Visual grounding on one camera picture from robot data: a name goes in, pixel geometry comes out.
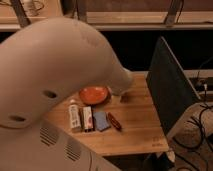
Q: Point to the metal shelf frame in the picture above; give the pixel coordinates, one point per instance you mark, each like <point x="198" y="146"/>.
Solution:
<point x="113" y="15"/>

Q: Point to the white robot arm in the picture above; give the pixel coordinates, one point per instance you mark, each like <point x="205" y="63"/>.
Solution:
<point x="40" y="66"/>

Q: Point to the right dark divider panel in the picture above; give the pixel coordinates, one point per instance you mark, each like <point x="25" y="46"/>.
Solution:
<point x="173" y="94"/>

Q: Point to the orange round plate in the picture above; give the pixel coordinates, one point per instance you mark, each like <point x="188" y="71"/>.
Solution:
<point x="93" y="95"/>

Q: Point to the blue sponge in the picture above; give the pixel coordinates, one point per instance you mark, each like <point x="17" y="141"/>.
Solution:
<point x="101" y="121"/>

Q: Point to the white bottle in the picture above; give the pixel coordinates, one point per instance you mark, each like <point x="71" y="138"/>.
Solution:
<point x="74" y="115"/>

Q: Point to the white and red box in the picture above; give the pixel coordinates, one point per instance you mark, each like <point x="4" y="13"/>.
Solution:
<point x="88" y="119"/>

